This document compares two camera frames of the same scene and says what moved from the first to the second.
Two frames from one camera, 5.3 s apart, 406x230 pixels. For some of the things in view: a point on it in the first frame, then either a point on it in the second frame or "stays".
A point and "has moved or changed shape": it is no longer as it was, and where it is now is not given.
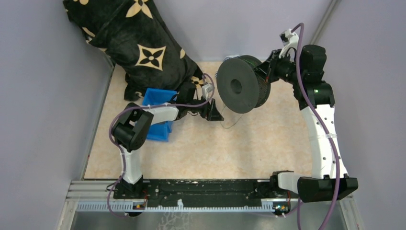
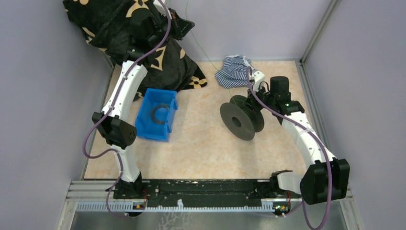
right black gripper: [272, 63] to [251, 100]
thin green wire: [236, 122] has moved or changed shape
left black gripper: [210, 111] to [180, 26]
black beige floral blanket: [140, 40] stays
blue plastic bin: [151, 97] stays
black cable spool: [242, 88] to [241, 120]
